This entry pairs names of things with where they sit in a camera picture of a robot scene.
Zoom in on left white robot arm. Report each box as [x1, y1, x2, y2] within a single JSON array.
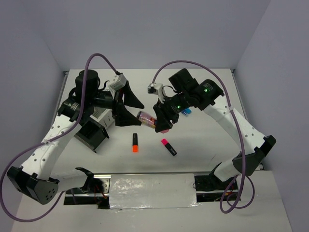
[[7, 70, 144, 205]]

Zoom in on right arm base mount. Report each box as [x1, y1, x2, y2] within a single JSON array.
[[192, 172, 233, 203]]

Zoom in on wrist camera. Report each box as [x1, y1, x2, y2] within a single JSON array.
[[147, 83, 166, 103], [108, 73, 127, 97]]

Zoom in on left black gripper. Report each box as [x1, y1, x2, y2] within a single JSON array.
[[89, 81, 144, 127]]

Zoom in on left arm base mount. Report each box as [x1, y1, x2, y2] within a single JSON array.
[[64, 167, 111, 209]]

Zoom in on silver foil cover plate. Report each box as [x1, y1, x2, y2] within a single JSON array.
[[109, 174, 198, 209]]

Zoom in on blue capped pen pack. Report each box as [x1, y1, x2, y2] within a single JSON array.
[[181, 108, 192, 116]]

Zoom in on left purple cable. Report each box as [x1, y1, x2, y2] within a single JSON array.
[[0, 53, 121, 222]]

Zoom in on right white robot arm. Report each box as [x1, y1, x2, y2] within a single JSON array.
[[148, 69, 276, 189]]

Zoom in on white mesh organizer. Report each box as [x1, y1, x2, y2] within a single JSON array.
[[91, 107, 114, 129]]

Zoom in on pink highlighter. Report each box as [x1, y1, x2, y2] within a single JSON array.
[[161, 139, 177, 156]]

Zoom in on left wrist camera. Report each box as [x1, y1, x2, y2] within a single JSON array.
[[108, 73, 127, 97]]

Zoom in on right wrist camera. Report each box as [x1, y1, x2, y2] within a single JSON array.
[[147, 83, 166, 103]]

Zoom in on black mesh organizer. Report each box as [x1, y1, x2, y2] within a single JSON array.
[[74, 119, 109, 153]]

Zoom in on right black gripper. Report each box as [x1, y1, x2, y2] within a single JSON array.
[[153, 90, 190, 132]]

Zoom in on pink capped marker bottle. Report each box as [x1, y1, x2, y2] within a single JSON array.
[[136, 111, 169, 133]]

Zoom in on orange highlighter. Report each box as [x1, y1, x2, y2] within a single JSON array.
[[132, 133, 139, 153]]

